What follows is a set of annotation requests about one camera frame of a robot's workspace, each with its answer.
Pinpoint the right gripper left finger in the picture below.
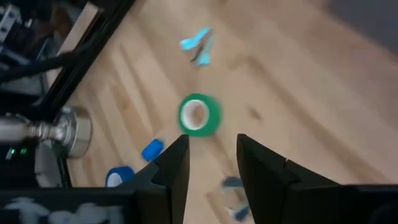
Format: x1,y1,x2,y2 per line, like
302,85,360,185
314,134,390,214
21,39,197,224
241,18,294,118
119,134,190,224

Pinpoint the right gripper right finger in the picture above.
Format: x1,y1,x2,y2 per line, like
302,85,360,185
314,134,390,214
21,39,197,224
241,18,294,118
236,133,340,224

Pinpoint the small blue block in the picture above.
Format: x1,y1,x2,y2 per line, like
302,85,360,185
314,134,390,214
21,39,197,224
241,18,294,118
141,138,165,163

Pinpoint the blue tape roll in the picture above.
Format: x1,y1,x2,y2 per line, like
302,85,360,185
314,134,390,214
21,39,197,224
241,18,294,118
104,166,136,189

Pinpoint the clear blue tape dispenser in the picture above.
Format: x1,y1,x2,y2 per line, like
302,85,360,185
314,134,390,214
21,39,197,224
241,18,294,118
220,175,253,223

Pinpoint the green tape roll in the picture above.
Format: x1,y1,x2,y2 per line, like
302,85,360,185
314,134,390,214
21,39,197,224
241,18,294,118
177,92,223,138

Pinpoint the light blue staple remover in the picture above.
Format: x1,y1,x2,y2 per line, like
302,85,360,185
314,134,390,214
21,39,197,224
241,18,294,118
179,26,215,67

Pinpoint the silver metal cylinder foot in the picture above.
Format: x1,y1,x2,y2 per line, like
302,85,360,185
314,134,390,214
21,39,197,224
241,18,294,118
0,105,93,159

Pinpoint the black device with green lights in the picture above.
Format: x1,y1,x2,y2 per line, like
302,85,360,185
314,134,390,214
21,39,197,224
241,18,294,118
0,141,40,189

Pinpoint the light wooden board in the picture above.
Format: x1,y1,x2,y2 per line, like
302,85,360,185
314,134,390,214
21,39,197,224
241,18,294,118
57,1,101,56

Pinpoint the black aluminium frame rail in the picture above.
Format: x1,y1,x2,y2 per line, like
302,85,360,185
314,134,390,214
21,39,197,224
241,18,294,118
39,0,137,123

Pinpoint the black cable bundle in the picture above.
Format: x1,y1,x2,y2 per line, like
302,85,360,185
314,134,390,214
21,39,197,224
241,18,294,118
0,51,77,84

